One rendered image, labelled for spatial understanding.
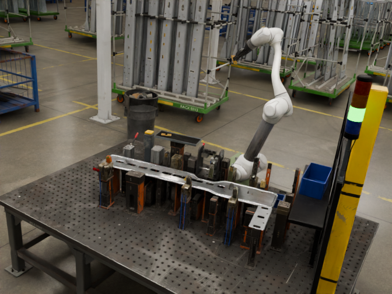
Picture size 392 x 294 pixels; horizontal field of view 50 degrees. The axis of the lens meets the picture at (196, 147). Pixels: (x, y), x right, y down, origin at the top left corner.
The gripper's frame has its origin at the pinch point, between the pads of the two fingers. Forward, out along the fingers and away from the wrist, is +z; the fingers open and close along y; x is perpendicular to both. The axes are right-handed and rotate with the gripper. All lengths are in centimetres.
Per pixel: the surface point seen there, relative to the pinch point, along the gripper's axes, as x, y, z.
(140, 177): 79, 103, 26
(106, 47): -175, -27, 295
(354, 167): 120, 52, -112
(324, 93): -56, -462, 287
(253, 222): 133, 65, -35
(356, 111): 97, 68, -135
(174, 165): 75, 70, 32
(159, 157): 64, 78, 38
